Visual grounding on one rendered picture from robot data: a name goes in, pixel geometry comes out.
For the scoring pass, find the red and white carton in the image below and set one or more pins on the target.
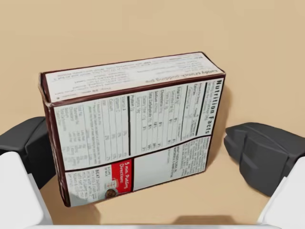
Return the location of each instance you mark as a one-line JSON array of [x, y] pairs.
[[143, 124]]

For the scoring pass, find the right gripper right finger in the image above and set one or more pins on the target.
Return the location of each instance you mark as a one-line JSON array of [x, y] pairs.
[[267, 152]]

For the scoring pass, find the pale wooden shelf unit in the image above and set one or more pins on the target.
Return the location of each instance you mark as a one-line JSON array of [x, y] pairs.
[[143, 28]]

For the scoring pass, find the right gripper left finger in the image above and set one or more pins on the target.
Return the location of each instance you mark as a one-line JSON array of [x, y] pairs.
[[16, 186]]

